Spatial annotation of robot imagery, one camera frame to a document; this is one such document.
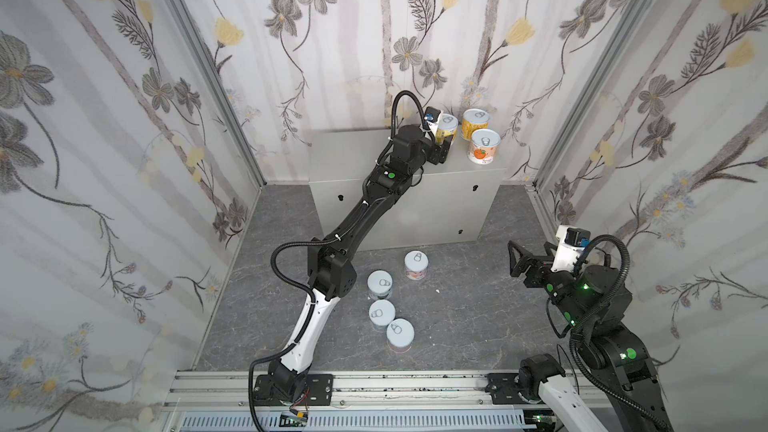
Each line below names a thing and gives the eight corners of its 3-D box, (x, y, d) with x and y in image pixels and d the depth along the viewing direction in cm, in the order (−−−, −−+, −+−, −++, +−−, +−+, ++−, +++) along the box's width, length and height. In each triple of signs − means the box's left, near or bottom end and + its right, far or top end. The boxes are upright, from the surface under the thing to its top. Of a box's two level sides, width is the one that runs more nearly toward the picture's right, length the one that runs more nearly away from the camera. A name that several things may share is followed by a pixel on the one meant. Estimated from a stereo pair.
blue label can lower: (368, 332, 85) (367, 325, 81) (369, 307, 90) (369, 299, 85) (395, 332, 85) (395, 325, 81) (394, 307, 90) (395, 299, 85)
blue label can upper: (367, 300, 91) (366, 292, 86) (368, 278, 96) (368, 269, 91) (392, 300, 91) (392, 292, 86) (392, 278, 96) (392, 269, 91)
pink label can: (405, 280, 95) (405, 272, 91) (404, 258, 100) (405, 250, 96) (427, 280, 95) (429, 272, 91) (426, 258, 100) (427, 250, 96)
